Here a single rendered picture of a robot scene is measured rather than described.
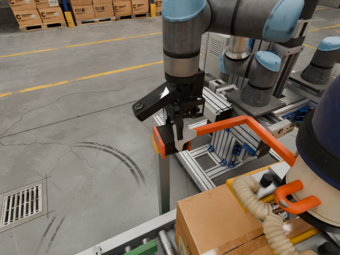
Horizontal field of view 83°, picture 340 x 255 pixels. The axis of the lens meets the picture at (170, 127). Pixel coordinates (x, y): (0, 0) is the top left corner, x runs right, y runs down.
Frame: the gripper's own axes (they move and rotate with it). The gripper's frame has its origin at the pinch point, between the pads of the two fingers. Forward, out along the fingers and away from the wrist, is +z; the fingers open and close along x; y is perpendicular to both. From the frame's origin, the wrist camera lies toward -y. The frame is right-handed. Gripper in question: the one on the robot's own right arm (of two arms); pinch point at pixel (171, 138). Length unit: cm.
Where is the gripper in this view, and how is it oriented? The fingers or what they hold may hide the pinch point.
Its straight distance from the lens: 54.8
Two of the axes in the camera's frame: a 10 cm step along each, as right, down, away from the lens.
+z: 0.0, 7.4, 6.7
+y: 9.3, -2.4, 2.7
